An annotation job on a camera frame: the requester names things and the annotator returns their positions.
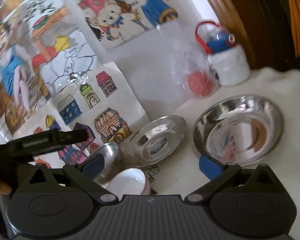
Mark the red ball in plastic bag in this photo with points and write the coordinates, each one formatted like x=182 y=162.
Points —
x=190 y=69

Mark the houses drawing poster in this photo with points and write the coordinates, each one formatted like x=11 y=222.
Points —
x=103 y=105

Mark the large steel plate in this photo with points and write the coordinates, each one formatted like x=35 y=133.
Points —
x=241 y=129

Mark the small steel plate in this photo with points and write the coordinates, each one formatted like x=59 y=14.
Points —
x=155 y=141

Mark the brown wooden door frame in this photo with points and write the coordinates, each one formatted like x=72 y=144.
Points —
x=228 y=16

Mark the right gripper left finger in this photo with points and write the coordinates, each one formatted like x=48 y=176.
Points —
x=82 y=177

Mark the white bottle blue lid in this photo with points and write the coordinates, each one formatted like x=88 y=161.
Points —
x=224 y=54

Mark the large colourful cartoon poster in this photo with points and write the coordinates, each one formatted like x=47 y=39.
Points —
x=42 y=51

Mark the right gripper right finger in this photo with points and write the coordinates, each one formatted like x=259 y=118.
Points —
x=220 y=176

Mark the steel bowl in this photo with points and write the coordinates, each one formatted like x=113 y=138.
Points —
x=113 y=160

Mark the white bowl red rim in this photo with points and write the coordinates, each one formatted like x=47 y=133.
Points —
x=132 y=181

